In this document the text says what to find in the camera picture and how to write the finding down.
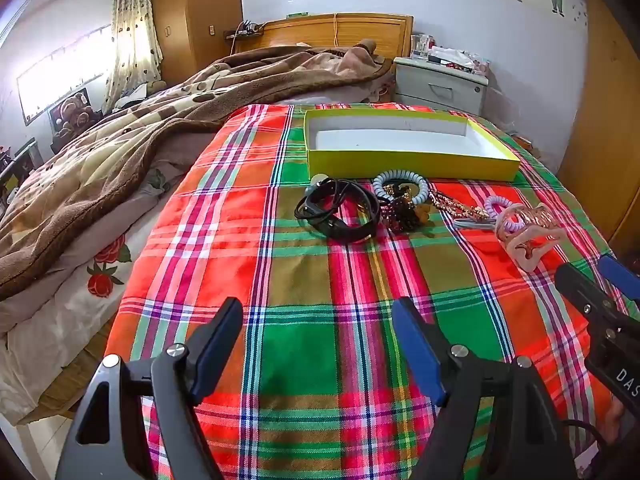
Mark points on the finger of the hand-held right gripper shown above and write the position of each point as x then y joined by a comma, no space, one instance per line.
580,285
617,275

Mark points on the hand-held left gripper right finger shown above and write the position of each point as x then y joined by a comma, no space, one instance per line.
417,345

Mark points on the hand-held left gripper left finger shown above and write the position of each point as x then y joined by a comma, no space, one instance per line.
220,345

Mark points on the translucent pink hair claw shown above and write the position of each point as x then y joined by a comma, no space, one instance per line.
525,250

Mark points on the black watch band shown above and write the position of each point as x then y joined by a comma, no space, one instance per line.
350,234

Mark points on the yellow-green cardboard box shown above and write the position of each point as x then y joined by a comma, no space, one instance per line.
400,166

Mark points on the person's right forearm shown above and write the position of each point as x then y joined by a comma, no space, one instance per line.
625,460

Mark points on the person's right hand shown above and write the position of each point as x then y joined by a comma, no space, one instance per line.
612,422

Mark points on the red green plaid cloth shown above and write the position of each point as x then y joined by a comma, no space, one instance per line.
300,285

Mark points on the brown patterned blanket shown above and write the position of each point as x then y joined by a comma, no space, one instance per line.
125,160

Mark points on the pale grey nightstand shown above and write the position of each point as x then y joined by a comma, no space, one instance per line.
440,92

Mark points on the pile of white packets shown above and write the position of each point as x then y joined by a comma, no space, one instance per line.
457,57

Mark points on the brown teddy bear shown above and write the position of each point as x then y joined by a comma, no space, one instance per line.
75,110

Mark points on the clear acrylic box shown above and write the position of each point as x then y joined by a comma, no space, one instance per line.
421,46

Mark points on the bright window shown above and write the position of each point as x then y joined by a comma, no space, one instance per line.
60,75

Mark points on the power strip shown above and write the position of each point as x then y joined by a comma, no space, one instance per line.
245,30

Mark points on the wooden headboard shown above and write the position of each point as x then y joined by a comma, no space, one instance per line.
300,35

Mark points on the patterned curtain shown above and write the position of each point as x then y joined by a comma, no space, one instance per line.
132,35

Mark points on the tall wooden wardrobe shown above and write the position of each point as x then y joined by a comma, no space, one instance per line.
200,20

